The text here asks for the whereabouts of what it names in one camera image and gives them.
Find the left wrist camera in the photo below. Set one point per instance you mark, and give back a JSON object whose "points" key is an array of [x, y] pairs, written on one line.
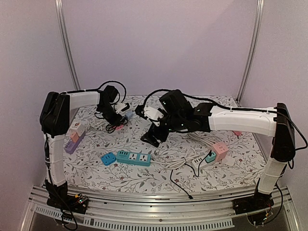
{"points": [[120, 107]]}

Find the white tiger plug adapter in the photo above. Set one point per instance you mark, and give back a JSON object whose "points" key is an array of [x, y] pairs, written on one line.
{"points": [[78, 128]]}

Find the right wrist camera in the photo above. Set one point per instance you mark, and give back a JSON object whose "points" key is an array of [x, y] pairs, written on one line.
{"points": [[149, 113]]}

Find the left aluminium frame post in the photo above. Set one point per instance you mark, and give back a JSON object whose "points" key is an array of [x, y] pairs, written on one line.
{"points": [[66, 44]]}

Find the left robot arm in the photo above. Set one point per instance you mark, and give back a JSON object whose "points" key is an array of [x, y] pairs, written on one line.
{"points": [[55, 122]]}

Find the pink power strip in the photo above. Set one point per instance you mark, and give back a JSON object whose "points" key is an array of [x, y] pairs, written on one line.
{"points": [[237, 133]]}

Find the pink cube socket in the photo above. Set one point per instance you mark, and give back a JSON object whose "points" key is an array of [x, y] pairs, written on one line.
{"points": [[220, 149]]}

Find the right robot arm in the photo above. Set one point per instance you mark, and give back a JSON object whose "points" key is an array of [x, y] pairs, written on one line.
{"points": [[182, 113]]}

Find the salmon small cube adapter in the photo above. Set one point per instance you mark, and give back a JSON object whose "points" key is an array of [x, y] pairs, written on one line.
{"points": [[74, 137]]}

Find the purple power strip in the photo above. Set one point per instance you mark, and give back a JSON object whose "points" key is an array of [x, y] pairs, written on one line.
{"points": [[71, 146]]}

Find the blue plug adapter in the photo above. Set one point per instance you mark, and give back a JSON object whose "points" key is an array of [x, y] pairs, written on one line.
{"points": [[108, 159]]}

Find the aluminium frame post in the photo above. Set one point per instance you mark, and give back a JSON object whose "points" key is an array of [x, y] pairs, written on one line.
{"points": [[252, 50], [66, 44]]}

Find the right aluminium frame post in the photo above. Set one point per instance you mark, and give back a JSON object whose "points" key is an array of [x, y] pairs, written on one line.
{"points": [[252, 50]]}

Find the aluminium front rail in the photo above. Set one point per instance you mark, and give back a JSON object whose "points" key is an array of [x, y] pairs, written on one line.
{"points": [[206, 211]]}

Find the white square adapter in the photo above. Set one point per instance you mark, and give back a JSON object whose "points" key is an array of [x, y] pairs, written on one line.
{"points": [[229, 161]]}

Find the white power strip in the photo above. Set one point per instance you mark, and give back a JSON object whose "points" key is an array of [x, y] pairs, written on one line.
{"points": [[198, 163]]}

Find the teal small adapter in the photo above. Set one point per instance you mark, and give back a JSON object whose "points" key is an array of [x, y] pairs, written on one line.
{"points": [[211, 156]]}

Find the teal power strip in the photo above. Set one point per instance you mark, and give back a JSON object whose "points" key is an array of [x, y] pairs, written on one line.
{"points": [[131, 158]]}

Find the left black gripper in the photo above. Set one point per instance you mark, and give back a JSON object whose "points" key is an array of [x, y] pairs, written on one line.
{"points": [[114, 121]]}

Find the light blue charger plug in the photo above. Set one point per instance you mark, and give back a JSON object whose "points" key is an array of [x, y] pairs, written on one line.
{"points": [[128, 115]]}

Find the floral table mat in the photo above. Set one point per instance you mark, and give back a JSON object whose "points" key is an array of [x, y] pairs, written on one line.
{"points": [[170, 169]]}

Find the pink flat plug adapter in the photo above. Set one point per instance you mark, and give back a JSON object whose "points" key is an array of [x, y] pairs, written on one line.
{"points": [[119, 128]]}

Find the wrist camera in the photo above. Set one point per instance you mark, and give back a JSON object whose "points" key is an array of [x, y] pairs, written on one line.
{"points": [[149, 113], [120, 107]]}

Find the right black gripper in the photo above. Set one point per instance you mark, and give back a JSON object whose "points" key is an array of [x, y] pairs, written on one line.
{"points": [[157, 129]]}

